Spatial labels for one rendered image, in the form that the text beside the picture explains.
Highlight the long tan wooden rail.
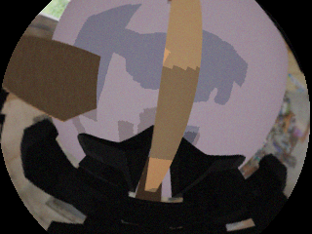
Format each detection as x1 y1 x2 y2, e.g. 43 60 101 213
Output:
145 0 203 192

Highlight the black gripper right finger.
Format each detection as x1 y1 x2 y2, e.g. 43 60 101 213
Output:
169 137 246 198

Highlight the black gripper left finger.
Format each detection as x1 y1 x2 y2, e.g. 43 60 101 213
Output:
78 125 155 192

